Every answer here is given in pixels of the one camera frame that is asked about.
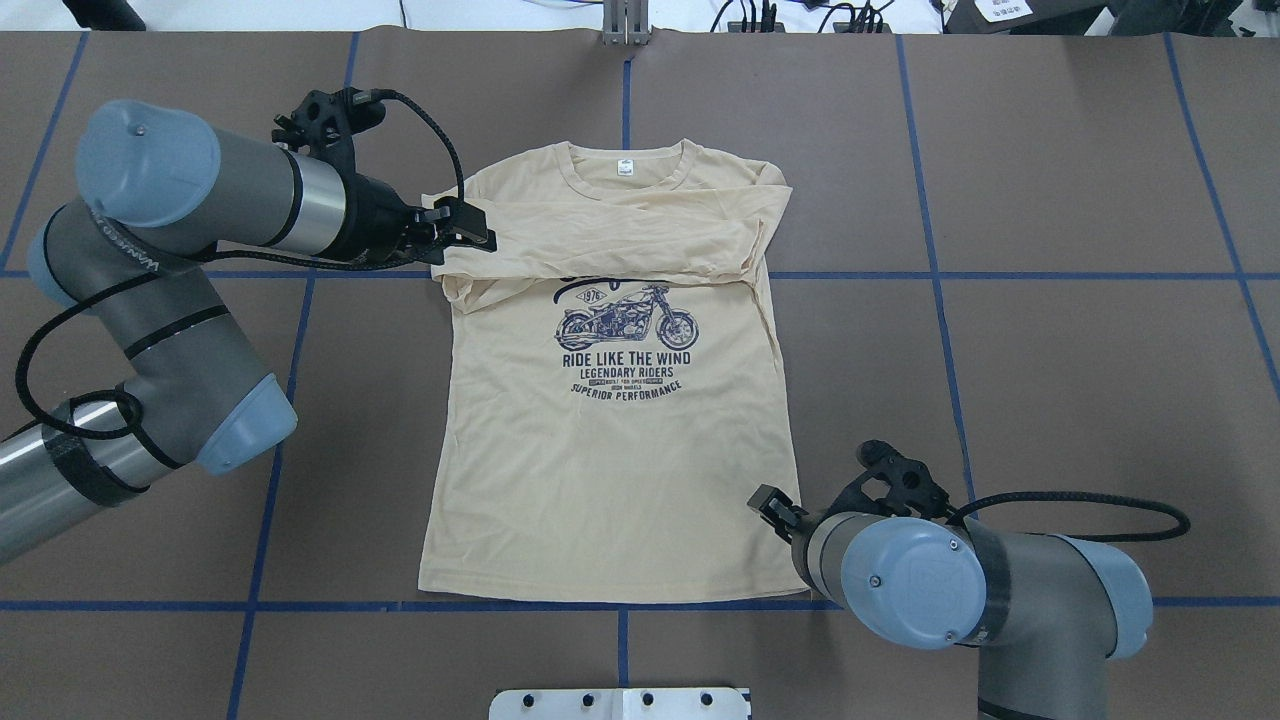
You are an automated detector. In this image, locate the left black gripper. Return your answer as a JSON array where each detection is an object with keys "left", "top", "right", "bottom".
[{"left": 343, "top": 173, "right": 498, "bottom": 266}]

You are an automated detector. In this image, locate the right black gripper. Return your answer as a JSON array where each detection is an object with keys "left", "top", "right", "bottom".
[{"left": 748, "top": 484, "right": 831, "bottom": 577}]

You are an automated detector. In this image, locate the beige long sleeve shirt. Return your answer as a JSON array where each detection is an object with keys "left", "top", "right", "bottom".
[{"left": 417, "top": 140, "right": 803, "bottom": 603}]

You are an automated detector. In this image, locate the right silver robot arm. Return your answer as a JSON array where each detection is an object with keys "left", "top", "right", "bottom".
[{"left": 748, "top": 486, "right": 1155, "bottom": 719}]

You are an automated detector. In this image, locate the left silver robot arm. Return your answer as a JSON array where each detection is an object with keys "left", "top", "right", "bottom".
[{"left": 3, "top": 87, "right": 498, "bottom": 562}]

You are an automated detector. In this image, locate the black box with label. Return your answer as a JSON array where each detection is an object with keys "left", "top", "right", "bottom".
[{"left": 943, "top": 1, "right": 1108, "bottom": 36}]

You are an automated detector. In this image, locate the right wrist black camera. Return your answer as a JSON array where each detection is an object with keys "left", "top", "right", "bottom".
[{"left": 824, "top": 439, "right": 954, "bottom": 520}]

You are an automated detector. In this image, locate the wrist black camera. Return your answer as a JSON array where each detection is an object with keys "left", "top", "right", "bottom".
[
  {"left": 270, "top": 87, "right": 387, "bottom": 167},
  {"left": 824, "top": 439, "right": 954, "bottom": 520}
]

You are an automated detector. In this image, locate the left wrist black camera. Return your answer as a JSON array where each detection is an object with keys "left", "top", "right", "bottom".
[{"left": 270, "top": 87, "right": 387, "bottom": 167}]

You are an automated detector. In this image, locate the aluminium frame post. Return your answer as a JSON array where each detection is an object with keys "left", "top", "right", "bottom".
[{"left": 602, "top": 0, "right": 652, "bottom": 47}]

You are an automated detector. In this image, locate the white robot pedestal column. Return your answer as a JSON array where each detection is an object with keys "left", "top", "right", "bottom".
[{"left": 488, "top": 685, "right": 753, "bottom": 719}]

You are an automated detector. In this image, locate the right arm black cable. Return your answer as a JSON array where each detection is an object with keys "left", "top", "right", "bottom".
[{"left": 945, "top": 489, "right": 1190, "bottom": 544}]

